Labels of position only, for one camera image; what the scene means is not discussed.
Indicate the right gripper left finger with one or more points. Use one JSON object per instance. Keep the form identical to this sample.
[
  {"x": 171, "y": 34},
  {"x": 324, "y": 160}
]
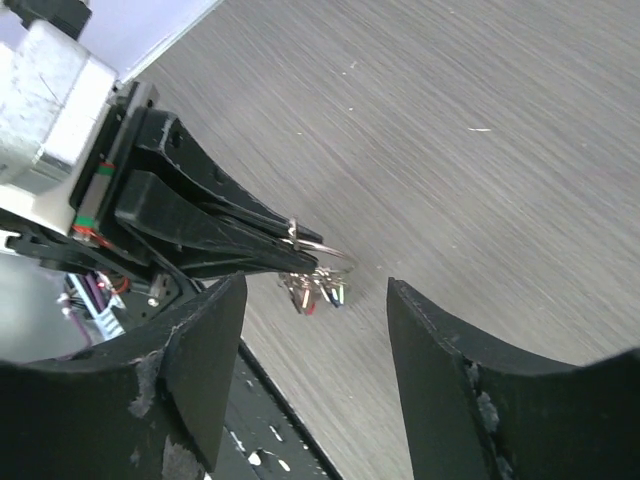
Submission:
[{"x": 66, "y": 419}]

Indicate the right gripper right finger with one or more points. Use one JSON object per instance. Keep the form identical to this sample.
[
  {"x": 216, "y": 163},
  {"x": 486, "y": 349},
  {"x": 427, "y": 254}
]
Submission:
[{"x": 477, "y": 407}]

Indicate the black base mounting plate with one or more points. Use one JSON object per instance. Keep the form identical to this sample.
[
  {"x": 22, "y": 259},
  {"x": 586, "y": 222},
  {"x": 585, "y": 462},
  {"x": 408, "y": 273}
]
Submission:
[{"x": 270, "y": 430}]

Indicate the white slotted cable duct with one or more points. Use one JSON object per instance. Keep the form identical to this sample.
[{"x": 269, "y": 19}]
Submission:
[{"x": 94, "y": 295}]

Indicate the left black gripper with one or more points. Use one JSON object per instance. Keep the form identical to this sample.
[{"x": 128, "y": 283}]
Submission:
[{"x": 165, "y": 208}]

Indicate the large metal keyring with keys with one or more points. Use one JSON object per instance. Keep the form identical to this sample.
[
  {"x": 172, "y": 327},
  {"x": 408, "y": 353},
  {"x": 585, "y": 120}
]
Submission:
[{"x": 324, "y": 283}]

